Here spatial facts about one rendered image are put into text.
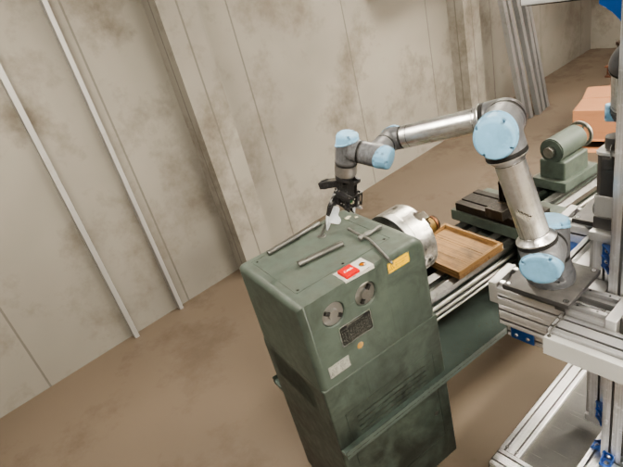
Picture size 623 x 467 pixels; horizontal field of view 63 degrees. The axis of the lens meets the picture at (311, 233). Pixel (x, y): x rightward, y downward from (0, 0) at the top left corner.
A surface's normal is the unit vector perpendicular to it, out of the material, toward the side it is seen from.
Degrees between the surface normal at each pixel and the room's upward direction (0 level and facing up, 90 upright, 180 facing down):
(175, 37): 90
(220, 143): 90
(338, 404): 90
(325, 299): 90
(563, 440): 0
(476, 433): 0
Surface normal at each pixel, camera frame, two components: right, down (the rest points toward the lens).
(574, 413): -0.23, -0.86
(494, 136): -0.54, 0.39
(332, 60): 0.64, 0.22
